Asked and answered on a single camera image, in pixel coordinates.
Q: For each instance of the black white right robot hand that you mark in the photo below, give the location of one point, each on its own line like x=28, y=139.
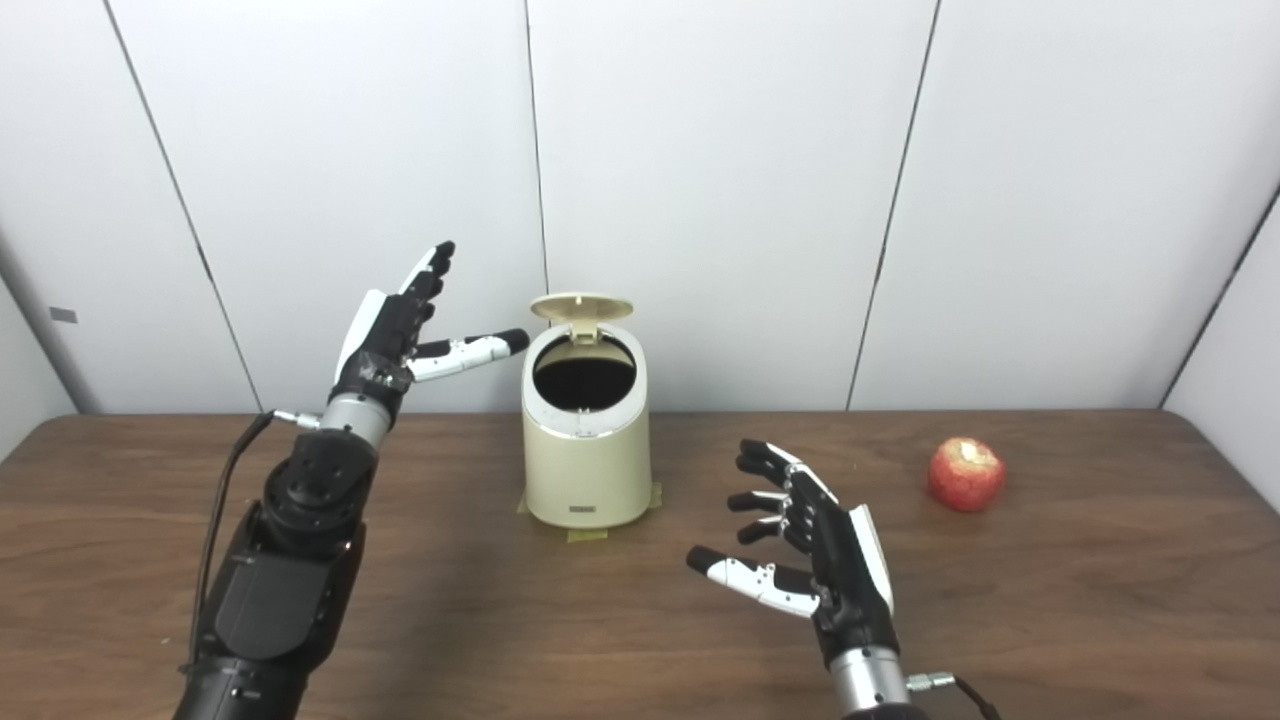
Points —
x=850, y=580

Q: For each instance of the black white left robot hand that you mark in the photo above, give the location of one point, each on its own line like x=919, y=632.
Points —
x=385, y=340

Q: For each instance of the red apple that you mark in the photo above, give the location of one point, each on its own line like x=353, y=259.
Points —
x=965, y=478

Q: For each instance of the cream round bin lid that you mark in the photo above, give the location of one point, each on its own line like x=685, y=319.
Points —
x=580, y=305

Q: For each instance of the cream-colored bin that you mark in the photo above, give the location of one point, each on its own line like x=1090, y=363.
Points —
x=585, y=470

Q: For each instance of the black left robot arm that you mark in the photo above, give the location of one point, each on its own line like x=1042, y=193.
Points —
x=290, y=560

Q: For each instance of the small gray wall sticker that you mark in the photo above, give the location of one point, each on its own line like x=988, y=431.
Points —
x=63, y=315

